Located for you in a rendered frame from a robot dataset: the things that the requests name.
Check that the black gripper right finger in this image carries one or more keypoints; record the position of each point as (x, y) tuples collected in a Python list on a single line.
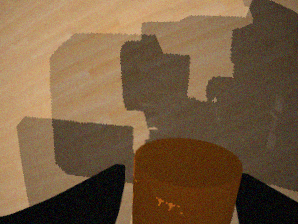
[(257, 203)]

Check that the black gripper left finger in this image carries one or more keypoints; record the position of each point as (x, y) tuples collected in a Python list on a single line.
[(93, 201)]

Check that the brown cylinder with hole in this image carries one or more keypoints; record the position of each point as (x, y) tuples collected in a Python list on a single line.
[(184, 181)]

